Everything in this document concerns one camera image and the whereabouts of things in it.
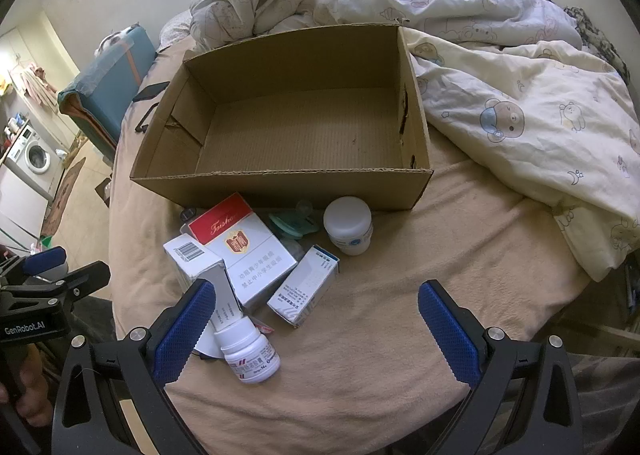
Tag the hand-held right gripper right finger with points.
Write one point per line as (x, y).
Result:
(445, 335)

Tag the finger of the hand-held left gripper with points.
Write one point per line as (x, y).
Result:
(87, 279)
(45, 260)

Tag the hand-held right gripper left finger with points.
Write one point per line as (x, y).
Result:
(184, 330)

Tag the white pill bottle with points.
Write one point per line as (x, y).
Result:
(250, 355)

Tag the silver barcode medicine box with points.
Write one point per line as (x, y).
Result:
(192, 259)

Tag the red and white cigarette pack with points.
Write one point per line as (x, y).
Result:
(250, 260)

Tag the small blue-edged medicine box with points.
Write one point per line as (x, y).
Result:
(305, 285)

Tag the teal pacifier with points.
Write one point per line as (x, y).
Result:
(282, 227)

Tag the white cream jar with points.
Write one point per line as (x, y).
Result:
(347, 225)

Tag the brown cardboard box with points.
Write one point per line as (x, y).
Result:
(300, 135)

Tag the person's left hand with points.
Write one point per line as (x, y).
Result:
(36, 390)

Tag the beige bed sheet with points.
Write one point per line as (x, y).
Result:
(380, 335)

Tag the brown floor mat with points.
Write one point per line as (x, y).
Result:
(65, 195)

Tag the small red wrapper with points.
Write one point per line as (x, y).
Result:
(262, 325)

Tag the white washing machine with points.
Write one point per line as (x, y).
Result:
(35, 160)

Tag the grey striped cloth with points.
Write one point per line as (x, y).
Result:
(607, 395)

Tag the pink hanging garment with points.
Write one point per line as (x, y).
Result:
(37, 82)

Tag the teal padded furniture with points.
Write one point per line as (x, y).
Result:
(107, 85)

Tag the black phone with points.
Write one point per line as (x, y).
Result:
(152, 91)

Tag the grey white cloth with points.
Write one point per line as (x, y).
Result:
(117, 37)

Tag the dark patterned cloth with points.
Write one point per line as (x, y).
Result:
(595, 40)

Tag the black phone bumper frame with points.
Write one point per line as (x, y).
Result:
(142, 119)

